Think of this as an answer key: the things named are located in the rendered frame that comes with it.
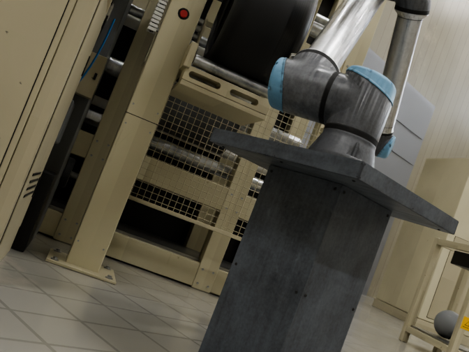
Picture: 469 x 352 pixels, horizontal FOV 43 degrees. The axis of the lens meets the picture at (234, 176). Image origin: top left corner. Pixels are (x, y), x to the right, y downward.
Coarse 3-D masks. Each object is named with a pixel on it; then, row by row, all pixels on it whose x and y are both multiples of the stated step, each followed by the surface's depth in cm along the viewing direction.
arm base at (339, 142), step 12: (324, 132) 160; (336, 132) 157; (348, 132) 155; (360, 132) 155; (312, 144) 162; (324, 144) 156; (336, 144) 154; (348, 144) 154; (360, 144) 155; (372, 144) 157; (348, 156) 152; (360, 156) 154; (372, 156) 157
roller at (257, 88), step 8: (200, 56) 229; (200, 64) 228; (208, 64) 228; (216, 64) 230; (208, 72) 231; (216, 72) 230; (224, 72) 230; (232, 72) 231; (232, 80) 232; (240, 80) 232; (248, 80) 232; (248, 88) 233; (256, 88) 233; (264, 88) 234; (264, 96) 236
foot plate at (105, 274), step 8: (48, 256) 222; (56, 256) 221; (64, 256) 235; (56, 264) 218; (64, 264) 219; (72, 264) 225; (80, 272) 220; (88, 272) 220; (96, 272) 227; (104, 272) 234; (112, 272) 241; (104, 280) 222; (112, 280) 224
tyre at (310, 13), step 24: (240, 0) 222; (264, 0) 220; (288, 0) 222; (312, 0) 227; (216, 24) 266; (240, 24) 221; (264, 24) 221; (288, 24) 223; (216, 48) 231; (240, 48) 225; (264, 48) 225; (288, 48) 226; (240, 72) 233; (264, 72) 231
